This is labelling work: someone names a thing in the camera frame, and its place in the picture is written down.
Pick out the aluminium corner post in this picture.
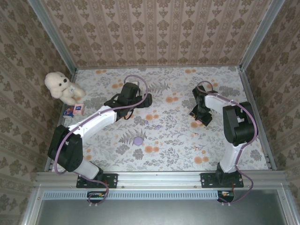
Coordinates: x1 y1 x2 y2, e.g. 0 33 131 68
239 0 285 71
28 0 78 73

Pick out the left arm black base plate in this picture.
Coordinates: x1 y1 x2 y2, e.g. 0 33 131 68
76 172 118 188

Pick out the grey metal sheet panel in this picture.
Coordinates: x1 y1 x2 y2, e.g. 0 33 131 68
35 189 290 225

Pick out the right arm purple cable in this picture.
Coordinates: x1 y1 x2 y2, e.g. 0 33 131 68
196 80 258 207

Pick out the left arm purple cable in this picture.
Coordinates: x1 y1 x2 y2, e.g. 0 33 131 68
53 74 152 208

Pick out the aluminium mounting rail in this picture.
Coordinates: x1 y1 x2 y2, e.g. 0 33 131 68
35 171 288 188

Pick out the small circuit board with connectors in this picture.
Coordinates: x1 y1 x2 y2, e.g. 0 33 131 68
87 191 106 200
217 190 235 200

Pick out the small blue box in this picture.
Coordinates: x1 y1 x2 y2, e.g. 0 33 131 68
63 106 75 119

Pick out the aluminium side rail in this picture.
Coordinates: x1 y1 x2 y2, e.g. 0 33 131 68
44 67 79 173
238 67 277 171

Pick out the floral patterned table mat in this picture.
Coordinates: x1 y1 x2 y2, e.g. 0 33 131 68
51 67 270 172

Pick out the small pink tissue box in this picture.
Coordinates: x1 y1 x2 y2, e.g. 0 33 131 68
72 104 85 116

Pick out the grey slotted cable duct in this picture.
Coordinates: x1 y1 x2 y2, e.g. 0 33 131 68
43 190 218 200

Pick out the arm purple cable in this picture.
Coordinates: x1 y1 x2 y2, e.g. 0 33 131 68
196 80 258 207
53 74 152 208

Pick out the white teddy bear plush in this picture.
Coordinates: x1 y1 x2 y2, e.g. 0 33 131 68
44 72 86 105

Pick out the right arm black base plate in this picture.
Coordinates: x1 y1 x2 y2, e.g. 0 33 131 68
200 172 244 188

